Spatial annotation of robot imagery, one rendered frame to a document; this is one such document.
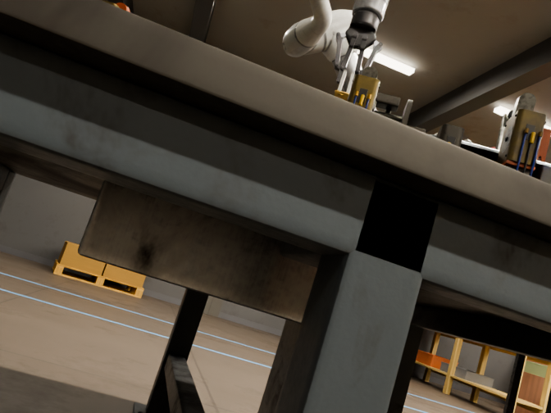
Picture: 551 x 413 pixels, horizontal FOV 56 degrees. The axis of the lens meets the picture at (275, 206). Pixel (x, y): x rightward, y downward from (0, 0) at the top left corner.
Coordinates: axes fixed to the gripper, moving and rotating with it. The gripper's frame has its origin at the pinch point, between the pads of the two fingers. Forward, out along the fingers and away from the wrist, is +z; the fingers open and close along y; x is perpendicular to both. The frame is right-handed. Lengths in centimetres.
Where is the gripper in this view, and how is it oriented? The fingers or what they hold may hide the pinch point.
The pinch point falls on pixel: (345, 84)
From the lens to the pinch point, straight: 143.6
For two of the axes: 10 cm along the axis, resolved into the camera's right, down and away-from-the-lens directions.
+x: -0.9, -2.0, -9.8
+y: -9.5, -2.8, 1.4
